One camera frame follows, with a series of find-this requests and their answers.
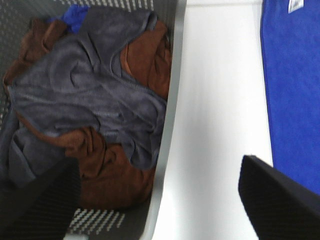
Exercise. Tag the brown towel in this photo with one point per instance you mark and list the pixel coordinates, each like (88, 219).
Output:
(108, 180)

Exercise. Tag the blue towel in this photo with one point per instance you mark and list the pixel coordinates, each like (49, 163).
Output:
(290, 43)
(73, 17)

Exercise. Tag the grey towel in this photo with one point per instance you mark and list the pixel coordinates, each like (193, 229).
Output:
(80, 83)

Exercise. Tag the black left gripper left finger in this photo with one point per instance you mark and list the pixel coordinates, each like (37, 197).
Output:
(44, 208)

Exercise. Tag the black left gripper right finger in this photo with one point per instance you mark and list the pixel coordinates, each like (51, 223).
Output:
(278, 207)

